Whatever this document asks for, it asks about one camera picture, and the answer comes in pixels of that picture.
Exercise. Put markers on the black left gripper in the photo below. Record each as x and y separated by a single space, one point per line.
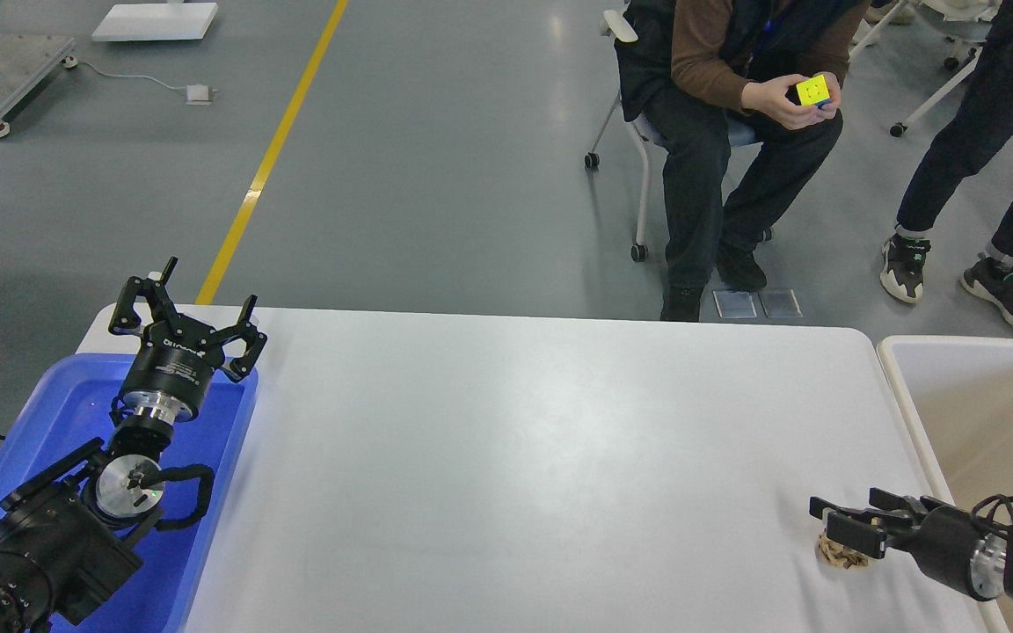
172 367

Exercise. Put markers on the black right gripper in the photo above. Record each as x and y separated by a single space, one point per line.
946 546

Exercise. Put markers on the brown paper ball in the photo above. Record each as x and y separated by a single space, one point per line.
838 555

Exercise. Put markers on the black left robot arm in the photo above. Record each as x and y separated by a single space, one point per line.
68 534

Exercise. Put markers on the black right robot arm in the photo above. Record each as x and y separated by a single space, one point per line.
994 513

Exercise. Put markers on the blue plastic bin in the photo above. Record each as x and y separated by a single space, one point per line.
70 405

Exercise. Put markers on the white plastic bin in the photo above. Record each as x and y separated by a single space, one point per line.
956 395

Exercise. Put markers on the floor plate right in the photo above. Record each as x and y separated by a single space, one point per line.
780 303

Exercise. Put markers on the floor plate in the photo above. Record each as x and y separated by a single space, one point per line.
735 305
780 303

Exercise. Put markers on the floor plate left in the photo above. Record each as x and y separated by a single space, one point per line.
735 305

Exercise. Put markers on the white flat board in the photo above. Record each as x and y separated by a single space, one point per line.
168 21

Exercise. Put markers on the white office chair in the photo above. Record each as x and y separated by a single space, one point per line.
642 134

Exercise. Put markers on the colourful puzzle cube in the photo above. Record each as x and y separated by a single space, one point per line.
814 91

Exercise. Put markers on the seated person in black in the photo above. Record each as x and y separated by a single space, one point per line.
698 64

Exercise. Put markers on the standing person dark trousers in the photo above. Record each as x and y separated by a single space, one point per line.
982 126

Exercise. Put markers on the white power adapter with cable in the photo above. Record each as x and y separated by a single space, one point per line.
193 94

